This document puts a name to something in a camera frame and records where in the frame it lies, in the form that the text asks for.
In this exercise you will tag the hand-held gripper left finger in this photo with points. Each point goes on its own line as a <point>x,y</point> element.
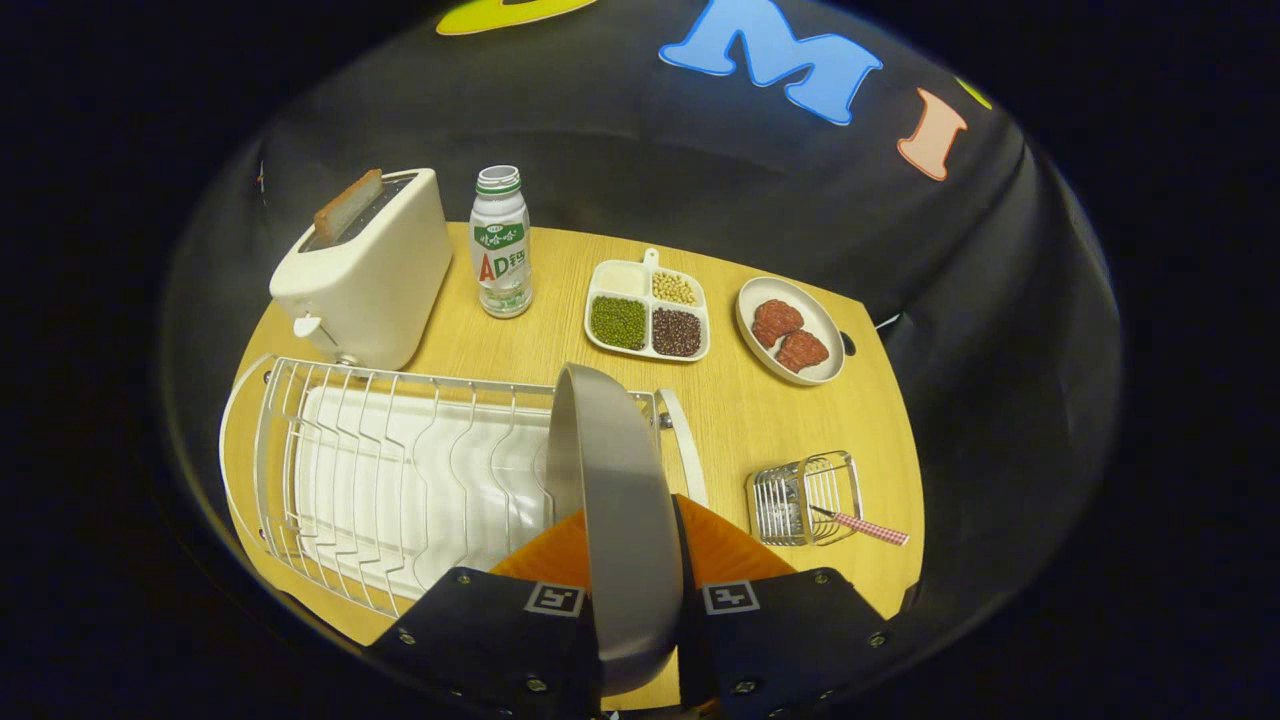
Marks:
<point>480,630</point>

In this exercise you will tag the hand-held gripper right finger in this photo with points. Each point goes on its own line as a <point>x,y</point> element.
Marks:
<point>780,640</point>

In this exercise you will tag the beige round plate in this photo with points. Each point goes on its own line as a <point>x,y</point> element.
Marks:
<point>620,520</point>

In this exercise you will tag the white oval dish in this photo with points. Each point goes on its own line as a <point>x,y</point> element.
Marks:
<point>815,322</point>

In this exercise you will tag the white divided dish of beans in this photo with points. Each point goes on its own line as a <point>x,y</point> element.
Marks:
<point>625,280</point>

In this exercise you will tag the red meat patty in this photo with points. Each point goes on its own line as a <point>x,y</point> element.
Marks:
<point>777,322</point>
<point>803,352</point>

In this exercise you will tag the white toaster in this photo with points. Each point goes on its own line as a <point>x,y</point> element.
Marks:
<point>380,280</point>

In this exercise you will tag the white bottle with green label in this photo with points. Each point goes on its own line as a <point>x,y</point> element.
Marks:
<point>500,260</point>

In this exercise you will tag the brown bread slice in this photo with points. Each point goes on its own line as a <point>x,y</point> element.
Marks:
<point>345,210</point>

